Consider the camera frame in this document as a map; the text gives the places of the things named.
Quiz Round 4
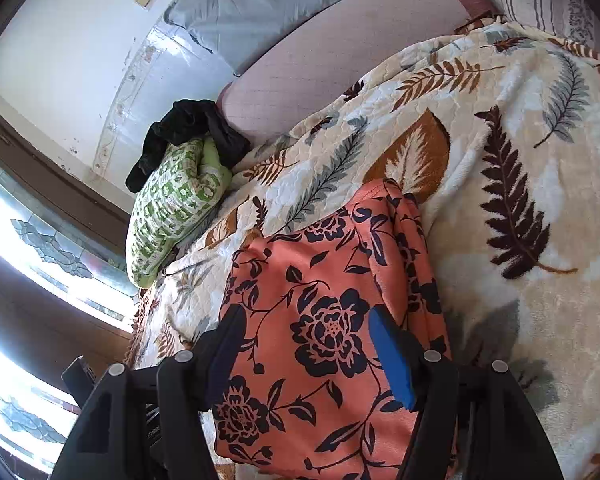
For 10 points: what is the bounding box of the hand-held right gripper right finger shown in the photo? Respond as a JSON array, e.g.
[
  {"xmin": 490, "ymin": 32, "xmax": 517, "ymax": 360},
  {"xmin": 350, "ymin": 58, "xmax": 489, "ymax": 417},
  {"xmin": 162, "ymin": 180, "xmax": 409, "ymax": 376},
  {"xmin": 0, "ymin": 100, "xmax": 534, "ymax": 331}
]
[{"xmin": 368, "ymin": 306, "xmax": 565, "ymax": 480}]

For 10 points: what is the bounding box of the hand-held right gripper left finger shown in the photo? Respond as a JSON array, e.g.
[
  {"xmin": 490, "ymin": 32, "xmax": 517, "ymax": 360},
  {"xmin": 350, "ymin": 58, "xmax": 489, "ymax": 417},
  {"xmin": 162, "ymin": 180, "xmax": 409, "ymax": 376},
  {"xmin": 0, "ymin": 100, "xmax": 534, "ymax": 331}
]
[{"xmin": 52, "ymin": 304, "xmax": 247, "ymax": 480}]

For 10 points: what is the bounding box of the orange floral garment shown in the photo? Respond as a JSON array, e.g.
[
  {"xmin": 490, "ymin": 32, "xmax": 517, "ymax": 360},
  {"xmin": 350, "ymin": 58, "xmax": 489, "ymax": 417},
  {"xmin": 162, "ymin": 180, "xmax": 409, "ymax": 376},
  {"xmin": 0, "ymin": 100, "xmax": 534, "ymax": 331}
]
[{"xmin": 214, "ymin": 178, "xmax": 458, "ymax": 480}]

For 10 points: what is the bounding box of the cream leaf print blanket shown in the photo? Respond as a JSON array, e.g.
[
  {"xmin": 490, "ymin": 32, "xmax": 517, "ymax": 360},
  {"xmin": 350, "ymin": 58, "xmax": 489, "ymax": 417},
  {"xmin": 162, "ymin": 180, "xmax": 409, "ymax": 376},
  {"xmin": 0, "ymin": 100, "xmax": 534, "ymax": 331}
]
[{"xmin": 127, "ymin": 22, "xmax": 600, "ymax": 480}]

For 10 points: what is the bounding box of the dark object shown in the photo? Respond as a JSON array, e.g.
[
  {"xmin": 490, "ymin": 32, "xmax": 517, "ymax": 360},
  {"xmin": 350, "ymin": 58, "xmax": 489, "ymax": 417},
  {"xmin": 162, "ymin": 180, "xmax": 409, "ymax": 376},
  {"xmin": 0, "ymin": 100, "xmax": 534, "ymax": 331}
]
[{"xmin": 61, "ymin": 356, "xmax": 98, "ymax": 396}]

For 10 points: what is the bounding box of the green patterned pillow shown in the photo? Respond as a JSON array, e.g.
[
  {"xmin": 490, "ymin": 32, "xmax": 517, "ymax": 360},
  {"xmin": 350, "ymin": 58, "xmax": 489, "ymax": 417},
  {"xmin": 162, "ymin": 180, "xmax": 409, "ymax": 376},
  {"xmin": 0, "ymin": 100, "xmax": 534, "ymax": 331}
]
[{"xmin": 126, "ymin": 136, "xmax": 233, "ymax": 290}]

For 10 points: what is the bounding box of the stained glass window pane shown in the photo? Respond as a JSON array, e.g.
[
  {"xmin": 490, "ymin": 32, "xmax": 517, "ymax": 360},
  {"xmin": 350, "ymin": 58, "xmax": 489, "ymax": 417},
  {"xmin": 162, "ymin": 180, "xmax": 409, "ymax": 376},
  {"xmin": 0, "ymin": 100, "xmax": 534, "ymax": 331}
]
[
  {"xmin": 0, "ymin": 330, "xmax": 81, "ymax": 476},
  {"xmin": 0, "ymin": 155, "xmax": 141, "ymax": 333}
]

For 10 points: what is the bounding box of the black cloth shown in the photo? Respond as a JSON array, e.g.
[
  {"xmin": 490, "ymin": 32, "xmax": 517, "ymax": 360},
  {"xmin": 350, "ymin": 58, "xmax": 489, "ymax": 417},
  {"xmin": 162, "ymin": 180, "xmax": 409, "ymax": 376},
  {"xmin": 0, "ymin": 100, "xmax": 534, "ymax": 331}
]
[{"xmin": 126, "ymin": 99, "xmax": 253, "ymax": 193}]

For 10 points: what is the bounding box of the pink bed sheet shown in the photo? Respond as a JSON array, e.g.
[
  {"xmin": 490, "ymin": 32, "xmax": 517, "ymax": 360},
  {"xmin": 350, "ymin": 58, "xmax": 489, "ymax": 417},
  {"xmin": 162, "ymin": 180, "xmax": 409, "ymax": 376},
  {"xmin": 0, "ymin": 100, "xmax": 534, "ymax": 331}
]
[{"xmin": 215, "ymin": 0, "xmax": 503, "ymax": 148}]

